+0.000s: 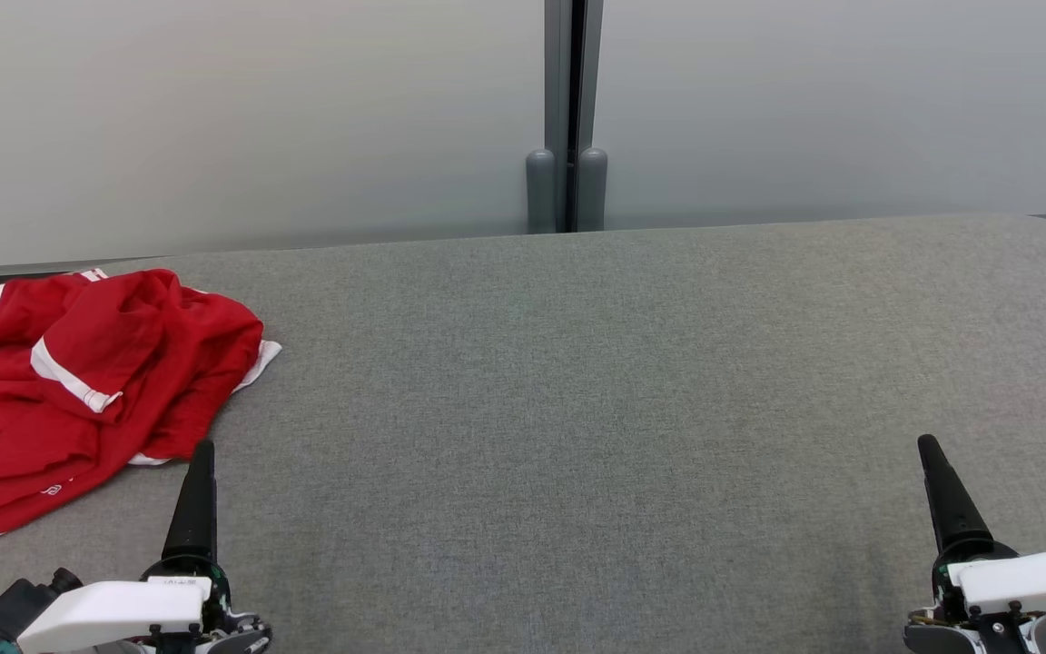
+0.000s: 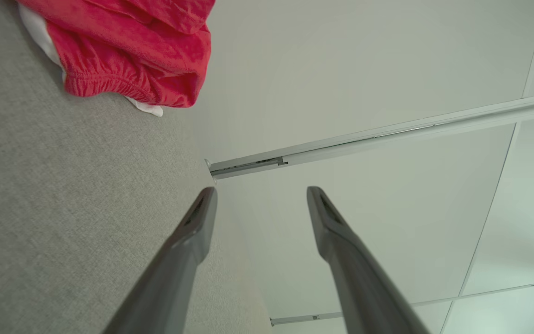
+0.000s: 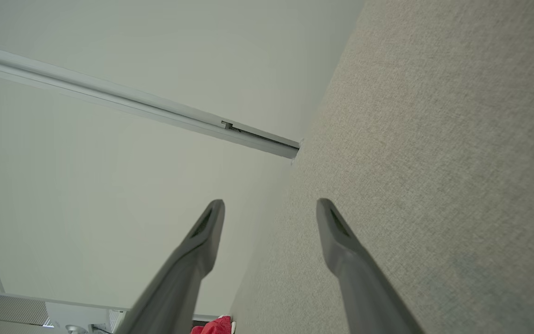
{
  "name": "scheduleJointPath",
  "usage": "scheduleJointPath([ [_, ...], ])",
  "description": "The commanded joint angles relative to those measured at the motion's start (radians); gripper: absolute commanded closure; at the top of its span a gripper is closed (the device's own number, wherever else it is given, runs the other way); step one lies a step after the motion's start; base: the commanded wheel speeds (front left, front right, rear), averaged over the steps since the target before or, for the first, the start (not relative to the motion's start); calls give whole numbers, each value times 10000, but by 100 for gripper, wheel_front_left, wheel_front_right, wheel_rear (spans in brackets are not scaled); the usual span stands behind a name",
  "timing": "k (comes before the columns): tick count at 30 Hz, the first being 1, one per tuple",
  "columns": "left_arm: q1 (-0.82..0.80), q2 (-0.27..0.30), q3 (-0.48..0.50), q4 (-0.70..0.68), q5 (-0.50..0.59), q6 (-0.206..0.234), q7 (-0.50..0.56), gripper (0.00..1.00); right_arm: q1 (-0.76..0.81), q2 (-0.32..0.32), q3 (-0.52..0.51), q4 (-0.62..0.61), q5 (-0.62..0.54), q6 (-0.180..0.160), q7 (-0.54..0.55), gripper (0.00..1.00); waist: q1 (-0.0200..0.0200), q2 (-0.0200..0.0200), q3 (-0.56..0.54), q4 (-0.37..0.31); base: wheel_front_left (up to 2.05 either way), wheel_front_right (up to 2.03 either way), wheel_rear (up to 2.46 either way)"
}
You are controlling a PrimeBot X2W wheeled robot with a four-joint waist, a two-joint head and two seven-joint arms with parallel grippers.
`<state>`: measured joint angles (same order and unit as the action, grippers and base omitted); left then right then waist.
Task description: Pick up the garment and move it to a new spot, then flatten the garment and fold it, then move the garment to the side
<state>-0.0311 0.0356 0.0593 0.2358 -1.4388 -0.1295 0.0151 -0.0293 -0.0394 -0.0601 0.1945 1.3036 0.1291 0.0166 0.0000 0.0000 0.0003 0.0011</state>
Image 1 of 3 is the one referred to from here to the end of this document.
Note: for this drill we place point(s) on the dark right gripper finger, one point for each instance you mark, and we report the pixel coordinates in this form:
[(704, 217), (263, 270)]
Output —
[(952, 504)]

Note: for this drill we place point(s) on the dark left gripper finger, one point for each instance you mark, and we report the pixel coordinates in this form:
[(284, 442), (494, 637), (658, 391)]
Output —
[(194, 509)]

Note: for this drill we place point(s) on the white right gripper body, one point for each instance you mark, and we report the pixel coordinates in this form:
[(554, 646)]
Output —
[(1031, 581)]

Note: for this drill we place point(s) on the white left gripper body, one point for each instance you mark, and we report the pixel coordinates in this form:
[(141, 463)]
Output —
[(123, 609)]

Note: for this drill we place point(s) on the grey rounded door bumper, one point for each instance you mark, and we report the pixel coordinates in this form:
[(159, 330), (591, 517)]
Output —
[(541, 191), (592, 191)]

